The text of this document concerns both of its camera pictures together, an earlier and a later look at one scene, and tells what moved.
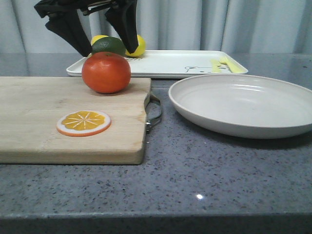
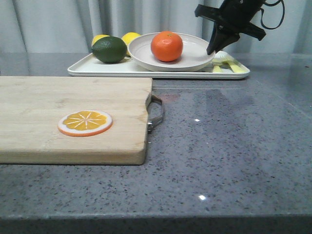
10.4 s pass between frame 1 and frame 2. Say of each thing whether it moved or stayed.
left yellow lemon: stayed
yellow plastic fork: stayed
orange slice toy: stayed
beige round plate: moved
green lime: stayed
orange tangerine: moved
